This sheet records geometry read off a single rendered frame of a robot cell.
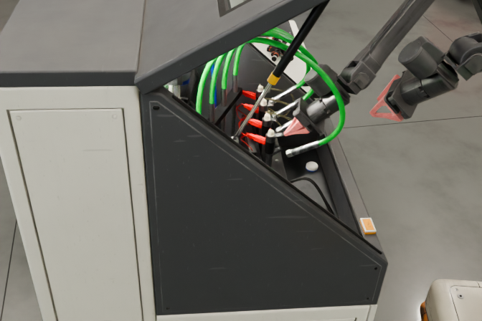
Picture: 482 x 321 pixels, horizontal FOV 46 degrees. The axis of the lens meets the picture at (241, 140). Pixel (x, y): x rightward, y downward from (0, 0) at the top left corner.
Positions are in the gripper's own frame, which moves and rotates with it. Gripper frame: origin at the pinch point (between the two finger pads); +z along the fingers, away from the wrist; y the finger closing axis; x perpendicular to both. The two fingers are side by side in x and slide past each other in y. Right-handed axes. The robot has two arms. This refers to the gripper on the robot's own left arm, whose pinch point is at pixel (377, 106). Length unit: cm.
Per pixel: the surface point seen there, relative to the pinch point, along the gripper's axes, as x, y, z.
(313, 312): 33, 31, 35
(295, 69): 0, -55, 67
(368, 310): 44, 22, 29
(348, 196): 23.3, -1.1, 30.7
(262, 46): -12, -65, 82
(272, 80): -24.8, 22.0, -3.6
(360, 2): 67, -348, 236
